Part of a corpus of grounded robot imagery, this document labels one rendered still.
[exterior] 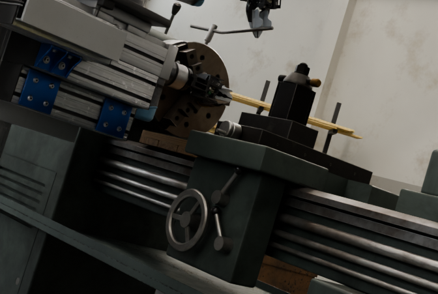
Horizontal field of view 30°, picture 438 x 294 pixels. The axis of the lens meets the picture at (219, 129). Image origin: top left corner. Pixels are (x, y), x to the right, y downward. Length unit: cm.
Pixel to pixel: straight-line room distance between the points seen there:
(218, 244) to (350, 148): 949
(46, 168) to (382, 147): 864
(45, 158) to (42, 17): 111
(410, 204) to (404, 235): 10
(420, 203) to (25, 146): 157
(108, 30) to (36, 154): 108
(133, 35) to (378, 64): 960
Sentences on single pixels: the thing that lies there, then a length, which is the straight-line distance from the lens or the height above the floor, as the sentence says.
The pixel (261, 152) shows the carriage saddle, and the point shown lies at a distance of 186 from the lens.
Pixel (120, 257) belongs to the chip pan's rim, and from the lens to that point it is 220.
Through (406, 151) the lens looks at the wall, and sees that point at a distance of 1090.
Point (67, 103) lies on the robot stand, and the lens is 198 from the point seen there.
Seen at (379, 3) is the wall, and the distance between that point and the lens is 1188.
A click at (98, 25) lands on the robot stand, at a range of 181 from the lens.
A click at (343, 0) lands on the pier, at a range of 1201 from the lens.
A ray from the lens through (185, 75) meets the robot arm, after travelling 238.
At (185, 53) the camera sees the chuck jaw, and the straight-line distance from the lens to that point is 258.
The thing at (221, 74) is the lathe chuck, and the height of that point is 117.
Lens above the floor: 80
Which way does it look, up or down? 4 degrees up
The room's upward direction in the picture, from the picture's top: 17 degrees clockwise
